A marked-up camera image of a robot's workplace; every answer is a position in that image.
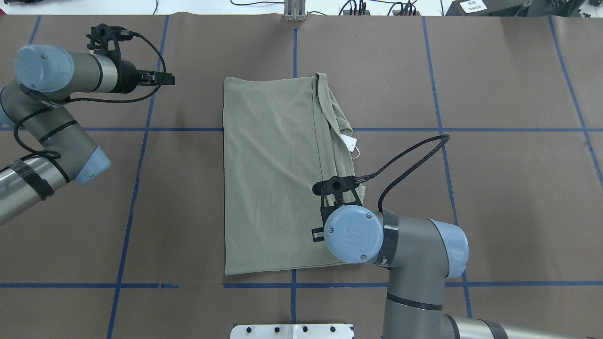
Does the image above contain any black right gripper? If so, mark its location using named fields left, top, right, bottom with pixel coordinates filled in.
left=311, top=227, right=325, bottom=243

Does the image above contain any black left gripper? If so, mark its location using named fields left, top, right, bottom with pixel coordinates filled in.
left=115, top=60, right=175, bottom=94

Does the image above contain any olive green long-sleeve shirt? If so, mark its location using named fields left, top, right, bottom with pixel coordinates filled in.
left=223, top=73, right=355, bottom=275

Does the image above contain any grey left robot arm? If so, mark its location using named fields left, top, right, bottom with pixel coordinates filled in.
left=1, top=45, right=175, bottom=225

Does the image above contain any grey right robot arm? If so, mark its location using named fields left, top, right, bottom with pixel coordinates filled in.
left=312, top=204, right=564, bottom=339

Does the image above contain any white red price tag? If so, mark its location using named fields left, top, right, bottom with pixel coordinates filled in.
left=340, top=133, right=360, bottom=159

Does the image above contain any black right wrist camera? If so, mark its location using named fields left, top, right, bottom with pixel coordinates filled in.
left=312, top=176, right=366, bottom=212

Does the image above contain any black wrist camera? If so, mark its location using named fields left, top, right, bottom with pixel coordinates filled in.
left=312, top=176, right=366, bottom=212
left=86, top=24, right=134, bottom=56

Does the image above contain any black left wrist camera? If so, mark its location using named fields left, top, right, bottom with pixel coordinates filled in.
left=86, top=24, right=134, bottom=56

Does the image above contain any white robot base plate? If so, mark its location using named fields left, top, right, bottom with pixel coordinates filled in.
left=230, top=323, right=355, bottom=339

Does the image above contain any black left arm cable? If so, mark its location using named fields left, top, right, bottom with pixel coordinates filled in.
left=13, top=31, right=168, bottom=161

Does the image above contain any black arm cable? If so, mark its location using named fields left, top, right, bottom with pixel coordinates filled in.
left=353, top=134, right=450, bottom=212
left=13, top=31, right=168, bottom=161

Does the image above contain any grey aluminium camera post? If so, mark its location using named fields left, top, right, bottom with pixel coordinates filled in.
left=283, top=0, right=307, bottom=22

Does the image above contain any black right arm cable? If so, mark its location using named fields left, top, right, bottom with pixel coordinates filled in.
left=353, top=134, right=450, bottom=212

